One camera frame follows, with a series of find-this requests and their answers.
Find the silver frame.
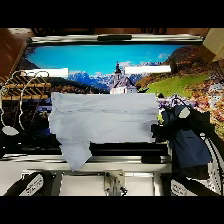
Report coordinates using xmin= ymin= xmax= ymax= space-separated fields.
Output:
xmin=0 ymin=153 xmax=224 ymax=197

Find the pale grey shirt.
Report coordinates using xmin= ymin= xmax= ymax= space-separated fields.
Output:
xmin=48 ymin=92 xmax=160 ymax=173

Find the brown cardboard box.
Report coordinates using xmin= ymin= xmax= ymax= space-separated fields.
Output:
xmin=199 ymin=27 xmax=224 ymax=64

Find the brown clothes hanger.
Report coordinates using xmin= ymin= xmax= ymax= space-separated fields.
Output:
xmin=2 ymin=70 xmax=52 ymax=90
xmin=0 ymin=83 xmax=51 ymax=101

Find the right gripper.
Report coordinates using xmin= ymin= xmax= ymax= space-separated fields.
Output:
xmin=150 ymin=123 xmax=171 ymax=142

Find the navy blue garment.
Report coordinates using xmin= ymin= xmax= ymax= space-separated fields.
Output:
xmin=165 ymin=105 xmax=213 ymax=170

